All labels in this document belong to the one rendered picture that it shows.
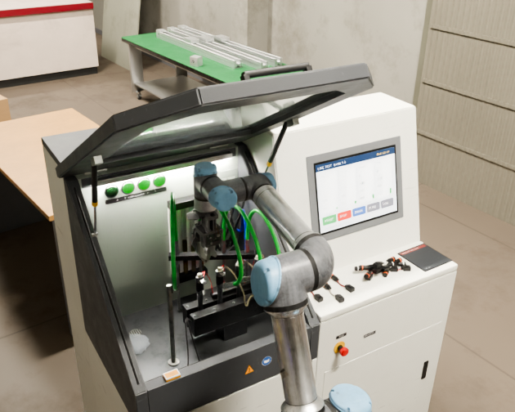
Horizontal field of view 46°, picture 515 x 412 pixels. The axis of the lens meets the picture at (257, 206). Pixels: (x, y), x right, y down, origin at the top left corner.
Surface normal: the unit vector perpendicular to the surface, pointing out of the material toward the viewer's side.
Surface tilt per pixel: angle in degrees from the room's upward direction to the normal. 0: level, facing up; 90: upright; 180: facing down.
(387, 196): 76
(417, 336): 90
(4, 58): 90
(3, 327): 0
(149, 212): 90
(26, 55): 90
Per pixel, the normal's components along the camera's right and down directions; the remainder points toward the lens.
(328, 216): 0.51, 0.18
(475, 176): -0.81, 0.26
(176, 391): 0.51, 0.41
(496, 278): 0.02, -0.88
